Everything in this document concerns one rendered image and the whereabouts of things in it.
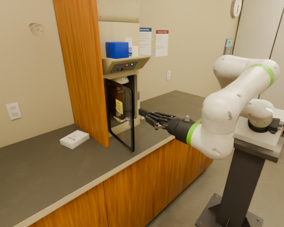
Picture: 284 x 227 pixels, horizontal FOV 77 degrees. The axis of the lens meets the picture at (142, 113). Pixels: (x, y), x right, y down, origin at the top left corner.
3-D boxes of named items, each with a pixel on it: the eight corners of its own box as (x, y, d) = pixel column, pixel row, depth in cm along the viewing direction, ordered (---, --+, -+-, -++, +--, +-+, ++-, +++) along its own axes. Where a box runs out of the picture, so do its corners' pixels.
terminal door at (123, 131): (110, 132, 129) (105, 77, 113) (134, 153, 107) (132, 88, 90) (109, 133, 129) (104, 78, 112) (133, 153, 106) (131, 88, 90)
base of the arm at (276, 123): (296, 120, 116) (298, 116, 111) (290, 141, 113) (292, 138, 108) (251, 111, 132) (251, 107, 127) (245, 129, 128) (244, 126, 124)
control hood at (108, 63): (102, 74, 112) (100, 57, 108) (139, 68, 132) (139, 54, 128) (112, 77, 104) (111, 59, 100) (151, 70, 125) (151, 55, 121)
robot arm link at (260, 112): (249, 107, 128) (249, 93, 113) (275, 114, 118) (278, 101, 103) (241, 122, 126) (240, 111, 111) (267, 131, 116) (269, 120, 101)
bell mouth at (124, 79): (100, 81, 134) (99, 74, 132) (119, 77, 145) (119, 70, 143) (114, 85, 122) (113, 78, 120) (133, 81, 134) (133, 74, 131)
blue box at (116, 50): (106, 57, 110) (105, 41, 106) (119, 56, 116) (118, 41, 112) (116, 59, 103) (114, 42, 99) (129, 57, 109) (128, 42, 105)
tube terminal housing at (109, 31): (91, 126, 148) (77, 22, 116) (122, 115, 168) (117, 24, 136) (107, 138, 131) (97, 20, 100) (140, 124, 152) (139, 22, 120)
